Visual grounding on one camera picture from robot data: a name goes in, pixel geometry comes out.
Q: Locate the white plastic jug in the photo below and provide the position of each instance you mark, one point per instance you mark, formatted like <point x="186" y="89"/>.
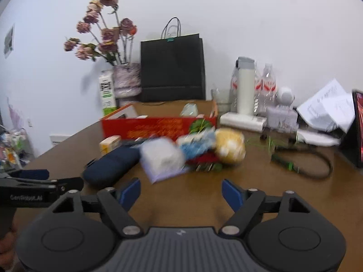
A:
<point x="161" y="155"/>

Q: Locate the wall poster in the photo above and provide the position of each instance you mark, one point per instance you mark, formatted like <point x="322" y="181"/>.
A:
<point x="9" y="41"/>

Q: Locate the small yellow white box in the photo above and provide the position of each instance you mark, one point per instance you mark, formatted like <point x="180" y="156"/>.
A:
<point x="109" y="145"/>

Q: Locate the red green packet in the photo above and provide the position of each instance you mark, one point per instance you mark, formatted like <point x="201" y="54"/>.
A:
<point x="204" y="159"/>

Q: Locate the navy zip pouch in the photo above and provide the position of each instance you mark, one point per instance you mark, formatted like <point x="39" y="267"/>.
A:
<point x="110" y="164"/>

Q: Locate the red cardboard box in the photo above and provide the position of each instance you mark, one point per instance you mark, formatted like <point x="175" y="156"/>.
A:
<point x="158" y="127"/>

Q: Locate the white green milk carton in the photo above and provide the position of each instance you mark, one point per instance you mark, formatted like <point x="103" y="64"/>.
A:
<point x="107" y="96"/>

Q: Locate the purple cloth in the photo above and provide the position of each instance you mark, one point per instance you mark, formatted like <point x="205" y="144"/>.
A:
<point x="158" y="178"/>

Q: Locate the pale green wrapped item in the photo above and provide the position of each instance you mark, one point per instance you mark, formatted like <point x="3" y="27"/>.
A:
<point x="189" y="110"/>

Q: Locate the black paper bag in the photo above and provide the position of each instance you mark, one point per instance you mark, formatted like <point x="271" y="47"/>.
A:
<point x="173" y="68"/>

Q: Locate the dried flower bouquet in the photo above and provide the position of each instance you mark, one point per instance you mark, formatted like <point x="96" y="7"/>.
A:
<point x="109" y="34"/>

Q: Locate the colourful toy pile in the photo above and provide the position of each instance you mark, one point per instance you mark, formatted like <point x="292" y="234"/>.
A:
<point x="14" y="147"/>

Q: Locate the grey patterned box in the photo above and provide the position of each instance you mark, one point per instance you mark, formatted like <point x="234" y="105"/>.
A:
<point x="282" y="117"/>

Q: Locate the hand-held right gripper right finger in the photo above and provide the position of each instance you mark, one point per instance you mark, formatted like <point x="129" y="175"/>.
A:
<point x="231" y="195"/>

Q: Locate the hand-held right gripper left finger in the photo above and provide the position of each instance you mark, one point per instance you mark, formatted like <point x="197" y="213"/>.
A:
<point x="131" y="194"/>

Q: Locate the dark tablet screen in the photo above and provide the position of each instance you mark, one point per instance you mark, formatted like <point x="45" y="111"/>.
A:
<point x="354" y="136"/>

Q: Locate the person's left hand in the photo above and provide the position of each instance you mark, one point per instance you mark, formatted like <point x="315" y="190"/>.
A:
<point x="6" y="257"/>

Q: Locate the white thermos bottle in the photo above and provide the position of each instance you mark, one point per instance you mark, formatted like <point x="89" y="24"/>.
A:
<point x="245" y="90"/>

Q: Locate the white rolled tissue pack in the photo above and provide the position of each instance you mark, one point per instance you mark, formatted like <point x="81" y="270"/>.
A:
<point x="242" y="121"/>

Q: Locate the white flat plastic object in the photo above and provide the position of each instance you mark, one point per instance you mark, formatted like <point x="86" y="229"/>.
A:
<point x="317" y="138"/>

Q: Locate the white paper sheets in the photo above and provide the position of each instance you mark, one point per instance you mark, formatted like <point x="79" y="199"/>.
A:
<point x="326" y="107"/>

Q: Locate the clear plastic water bottle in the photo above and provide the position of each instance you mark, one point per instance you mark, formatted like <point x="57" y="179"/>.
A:
<point x="233" y="86"/>
<point x="268" y="86"/>
<point x="257" y="90"/>

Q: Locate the white astronaut figure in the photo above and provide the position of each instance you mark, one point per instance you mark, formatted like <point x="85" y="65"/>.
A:
<point x="285" y="96"/>

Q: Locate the purple ceramic vase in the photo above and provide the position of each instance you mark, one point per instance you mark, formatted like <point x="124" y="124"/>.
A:
<point x="126" y="80"/>

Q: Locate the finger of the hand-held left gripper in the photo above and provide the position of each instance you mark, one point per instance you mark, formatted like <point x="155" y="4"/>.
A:
<point x="31" y="173"/>
<point x="69" y="184"/>

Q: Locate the yellow fluffy sponge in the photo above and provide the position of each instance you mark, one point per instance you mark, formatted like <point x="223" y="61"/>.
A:
<point x="229" y="146"/>

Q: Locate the blue white packet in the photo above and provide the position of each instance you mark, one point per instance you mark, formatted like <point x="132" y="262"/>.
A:
<point x="195" y="147"/>

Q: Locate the wooden desk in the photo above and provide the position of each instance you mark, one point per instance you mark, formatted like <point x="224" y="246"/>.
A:
<point x="184" y="204"/>

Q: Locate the clear glass cup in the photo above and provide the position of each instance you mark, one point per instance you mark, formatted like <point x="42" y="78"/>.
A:
<point x="222" y="100"/>

